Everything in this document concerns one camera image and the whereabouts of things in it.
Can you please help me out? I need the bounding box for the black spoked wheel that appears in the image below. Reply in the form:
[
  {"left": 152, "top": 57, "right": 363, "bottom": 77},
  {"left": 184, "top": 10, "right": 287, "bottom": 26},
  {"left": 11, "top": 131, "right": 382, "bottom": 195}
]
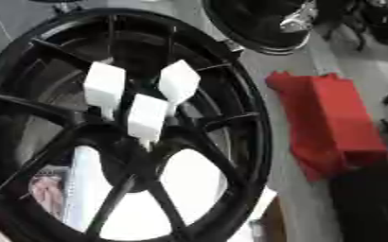
[{"left": 0, "top": 7, "right": 275, "bottom": 242}]

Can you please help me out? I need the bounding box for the black round wheel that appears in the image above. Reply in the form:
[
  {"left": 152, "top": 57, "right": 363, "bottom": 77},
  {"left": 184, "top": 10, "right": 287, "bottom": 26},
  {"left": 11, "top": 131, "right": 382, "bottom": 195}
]
[{"left": 201, "top": 0, "right": 320, "bottom": 57}]

